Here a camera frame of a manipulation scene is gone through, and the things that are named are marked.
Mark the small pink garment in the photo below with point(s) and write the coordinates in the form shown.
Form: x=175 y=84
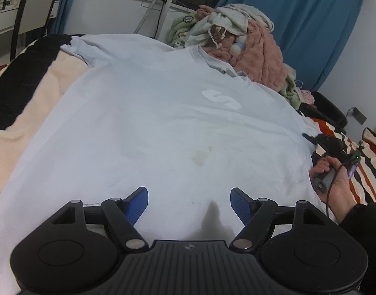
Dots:
x=307 y=97

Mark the person right hand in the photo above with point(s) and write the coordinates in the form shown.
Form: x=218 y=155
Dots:
x=339 y=199

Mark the beige chair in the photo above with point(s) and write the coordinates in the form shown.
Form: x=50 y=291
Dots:
x=15 y=34

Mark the green patterned garment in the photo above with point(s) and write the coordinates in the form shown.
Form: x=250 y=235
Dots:
x=180 y=29

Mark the cream white garment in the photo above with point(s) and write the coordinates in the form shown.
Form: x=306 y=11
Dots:
x=230 y=19

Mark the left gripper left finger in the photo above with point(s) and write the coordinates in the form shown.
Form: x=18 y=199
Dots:
x=121 y=216

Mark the blue curtain right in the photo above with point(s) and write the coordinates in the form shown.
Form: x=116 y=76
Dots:
x=311 y=33

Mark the pink fluffy garment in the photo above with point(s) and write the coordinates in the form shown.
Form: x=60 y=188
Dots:
x=255 y=53

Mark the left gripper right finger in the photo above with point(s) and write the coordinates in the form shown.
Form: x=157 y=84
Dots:
x=256 y=215

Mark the striped fleece blanket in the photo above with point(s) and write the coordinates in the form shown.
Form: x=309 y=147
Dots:
x=33 y=83

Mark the black bag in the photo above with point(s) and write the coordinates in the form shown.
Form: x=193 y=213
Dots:
x=325 y=110

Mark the black wall socket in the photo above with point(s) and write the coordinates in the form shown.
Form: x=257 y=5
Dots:
x=357 y=115

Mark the white t-shirt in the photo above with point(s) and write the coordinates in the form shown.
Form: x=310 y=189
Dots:
x=178 y=122

